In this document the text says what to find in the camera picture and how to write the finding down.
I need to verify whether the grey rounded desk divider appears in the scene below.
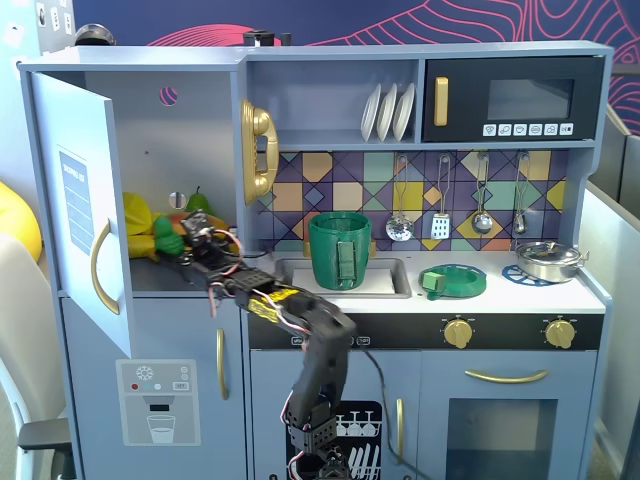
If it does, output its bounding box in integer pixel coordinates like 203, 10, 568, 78
582, 179, 640, 480

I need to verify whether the green plastic cup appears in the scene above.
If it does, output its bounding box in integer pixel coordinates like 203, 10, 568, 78
307, 211, 374, 291

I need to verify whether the dark glossy dome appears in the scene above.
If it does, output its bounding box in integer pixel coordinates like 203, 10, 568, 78
73, 23, 118, 48

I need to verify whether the white office chair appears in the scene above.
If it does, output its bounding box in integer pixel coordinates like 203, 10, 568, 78
0, 232, 76, 480

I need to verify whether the gold toy telephone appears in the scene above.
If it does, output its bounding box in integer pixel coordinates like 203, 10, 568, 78
240, 98, 280, 206

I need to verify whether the steel toy ladle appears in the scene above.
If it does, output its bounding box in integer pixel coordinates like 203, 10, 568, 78
471, 153, 494, 235

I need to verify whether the steel toy spoon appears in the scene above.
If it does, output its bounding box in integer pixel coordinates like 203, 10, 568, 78
512, 152, 532, 235

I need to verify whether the gold stove knob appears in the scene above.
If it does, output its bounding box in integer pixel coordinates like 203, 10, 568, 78
443, 318, 475, 350
544, 319, 575, 350

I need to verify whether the blue shopping list cabinet door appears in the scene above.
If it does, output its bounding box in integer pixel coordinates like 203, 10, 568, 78
29, 69, 135, 360

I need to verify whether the yellow toy fruit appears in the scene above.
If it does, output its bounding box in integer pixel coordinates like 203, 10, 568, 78
123, 192, 166, 262

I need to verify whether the green toy pear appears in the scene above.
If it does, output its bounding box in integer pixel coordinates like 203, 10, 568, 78
185, 185, 214, 214

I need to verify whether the navy banner with pink lines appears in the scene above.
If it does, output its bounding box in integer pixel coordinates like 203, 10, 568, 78
72, 0, 640, 136

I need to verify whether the grey toy sink basin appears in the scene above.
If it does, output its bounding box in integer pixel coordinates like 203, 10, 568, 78
273, 256, 413, 300

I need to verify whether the blue round trivet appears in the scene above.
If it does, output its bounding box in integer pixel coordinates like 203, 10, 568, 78
501, 263, 551, 288

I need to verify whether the gold oven door handle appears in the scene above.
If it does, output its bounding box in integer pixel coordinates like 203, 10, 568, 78
464, 368, 550, 385

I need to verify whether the gold fridge door handle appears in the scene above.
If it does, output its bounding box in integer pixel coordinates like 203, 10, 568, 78
215, 327, 230, 401

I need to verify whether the black cable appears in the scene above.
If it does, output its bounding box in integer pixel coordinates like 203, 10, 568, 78
358, 344, 426, 480

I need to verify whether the green round lid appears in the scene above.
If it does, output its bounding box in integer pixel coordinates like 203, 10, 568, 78
418, 263, 488, 301

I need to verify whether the black toy microwave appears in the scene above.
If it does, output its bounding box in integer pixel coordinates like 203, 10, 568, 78
422, 57, 606, 145

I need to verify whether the white board with icon stickers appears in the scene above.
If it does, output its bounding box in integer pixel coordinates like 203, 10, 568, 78
36, 0, 76, 55

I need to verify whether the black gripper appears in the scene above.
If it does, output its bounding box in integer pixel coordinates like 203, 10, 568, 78
173, 209, 247, 292

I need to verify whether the blue wooden toy kitchen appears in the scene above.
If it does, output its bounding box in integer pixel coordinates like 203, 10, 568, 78
17, 39, 615, 480

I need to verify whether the steel toy skimmer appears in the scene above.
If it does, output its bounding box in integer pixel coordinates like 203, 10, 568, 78
385, 154, 416, 243

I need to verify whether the steel toy pot with lid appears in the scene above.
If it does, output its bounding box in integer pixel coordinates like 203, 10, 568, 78
514, 240, 590, 285

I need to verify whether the yellow beanbag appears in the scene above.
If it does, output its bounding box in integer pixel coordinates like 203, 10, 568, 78
0, 180, 43, 262

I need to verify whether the white toy plate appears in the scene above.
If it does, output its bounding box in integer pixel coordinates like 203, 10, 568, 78
360, 83, 384, 143
392, 82, 417, 143
376, 83, 400, 143

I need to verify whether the steel toy spatula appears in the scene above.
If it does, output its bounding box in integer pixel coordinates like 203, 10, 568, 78
430, 155, 451, 240

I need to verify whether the gold curved cabinet door handle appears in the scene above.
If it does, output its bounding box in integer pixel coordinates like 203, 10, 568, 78
89, 218, 122, 316

